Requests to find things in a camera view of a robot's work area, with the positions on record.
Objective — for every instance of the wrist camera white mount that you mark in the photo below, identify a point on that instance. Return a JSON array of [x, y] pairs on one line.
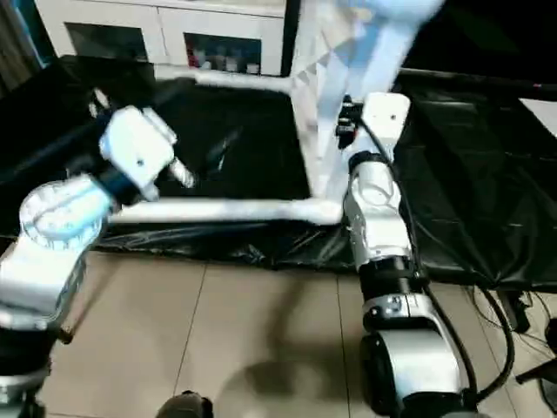
[[135, 148], [387, 113]]

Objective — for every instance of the black long bar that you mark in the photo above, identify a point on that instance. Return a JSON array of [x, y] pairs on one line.
[[478, 80]]

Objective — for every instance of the white glass-door cabinet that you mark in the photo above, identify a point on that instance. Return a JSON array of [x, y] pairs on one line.
[[165, 26]]

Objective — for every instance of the black table mat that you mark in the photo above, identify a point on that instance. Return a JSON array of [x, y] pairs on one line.
[[261, 139]]

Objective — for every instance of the white plastic table top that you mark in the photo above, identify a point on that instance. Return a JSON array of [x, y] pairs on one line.
[[317, 109]]

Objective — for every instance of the black floor power strip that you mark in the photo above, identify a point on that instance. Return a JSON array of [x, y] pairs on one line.
[[518, 311]]

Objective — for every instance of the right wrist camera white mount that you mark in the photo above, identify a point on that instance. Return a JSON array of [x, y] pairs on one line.
[[387, 113]]

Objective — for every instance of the black stand base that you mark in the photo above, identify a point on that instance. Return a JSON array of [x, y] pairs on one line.
[[539, 374]]

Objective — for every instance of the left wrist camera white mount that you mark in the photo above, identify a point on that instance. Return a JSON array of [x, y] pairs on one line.
[[135, 148]]

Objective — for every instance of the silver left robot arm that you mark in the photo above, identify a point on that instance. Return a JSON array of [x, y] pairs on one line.
[[48, 278]]

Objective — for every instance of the white flat board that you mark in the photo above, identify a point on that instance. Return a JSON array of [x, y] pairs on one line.
[[544, 113]]

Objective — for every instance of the dark brown round object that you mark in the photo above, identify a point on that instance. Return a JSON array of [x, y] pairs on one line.
[[185, 407]]

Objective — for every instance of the grey curtain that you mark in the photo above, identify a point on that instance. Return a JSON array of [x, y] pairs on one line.
[[17, 43]]

